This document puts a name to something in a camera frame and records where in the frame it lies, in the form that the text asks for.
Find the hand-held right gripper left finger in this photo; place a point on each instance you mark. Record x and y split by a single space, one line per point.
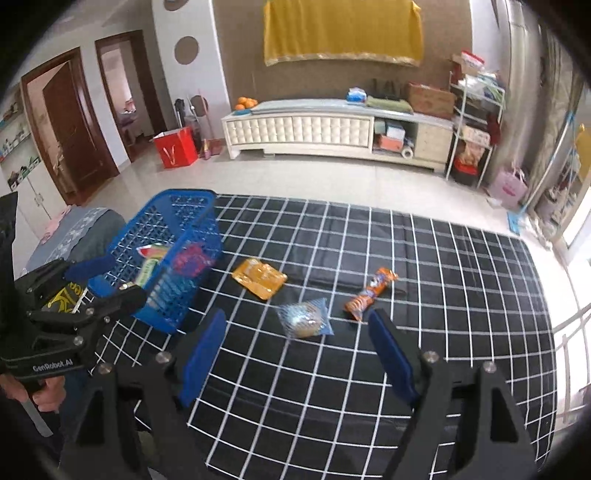
203 360

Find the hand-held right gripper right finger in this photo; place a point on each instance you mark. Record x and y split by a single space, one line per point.
392 360

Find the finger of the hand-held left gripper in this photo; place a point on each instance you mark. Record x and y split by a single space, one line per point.
120 300
92 268

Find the yellow black snack packet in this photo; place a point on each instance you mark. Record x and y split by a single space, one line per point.
62 299

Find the purple snack packet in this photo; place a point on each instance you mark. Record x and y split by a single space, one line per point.
194 261

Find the blue plastic basket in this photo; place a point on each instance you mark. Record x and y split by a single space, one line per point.
184 217

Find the person's left hand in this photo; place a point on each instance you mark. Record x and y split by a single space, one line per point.
51 392

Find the grey covered sofa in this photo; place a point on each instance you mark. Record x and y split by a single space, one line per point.
78 235

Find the orange swiss roll packet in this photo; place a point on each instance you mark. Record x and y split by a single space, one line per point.
369 295

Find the light blue cookie packet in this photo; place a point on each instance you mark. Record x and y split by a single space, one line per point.
304 318

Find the yellow orange snack packet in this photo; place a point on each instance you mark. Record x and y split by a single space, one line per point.
258 277

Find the black white-grid mat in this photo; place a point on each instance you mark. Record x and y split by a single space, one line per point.
415 258

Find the brown wooden door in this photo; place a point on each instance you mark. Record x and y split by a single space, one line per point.
69 124

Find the red paper bag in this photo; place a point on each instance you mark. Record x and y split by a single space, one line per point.
175 148

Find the pink gift bag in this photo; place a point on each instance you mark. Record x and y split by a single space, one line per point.
508 189

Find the white tape roll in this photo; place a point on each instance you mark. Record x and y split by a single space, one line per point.
407 153

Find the pile of oranges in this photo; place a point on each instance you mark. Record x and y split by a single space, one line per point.
245 104

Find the white metal rack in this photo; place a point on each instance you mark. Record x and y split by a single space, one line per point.
475 129

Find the white tufted tv cabinet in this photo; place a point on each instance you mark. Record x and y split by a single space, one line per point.
300 131

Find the dark green cushion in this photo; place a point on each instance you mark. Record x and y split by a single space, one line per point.
390 104

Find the cardboard box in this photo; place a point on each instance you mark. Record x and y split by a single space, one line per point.
430 100

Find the blue white packet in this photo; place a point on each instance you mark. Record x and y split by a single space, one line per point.
356 95

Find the yellow hanging cloth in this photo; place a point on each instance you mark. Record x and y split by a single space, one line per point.
341 30

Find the brown doorway frame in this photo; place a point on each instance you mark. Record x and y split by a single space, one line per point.
131 92

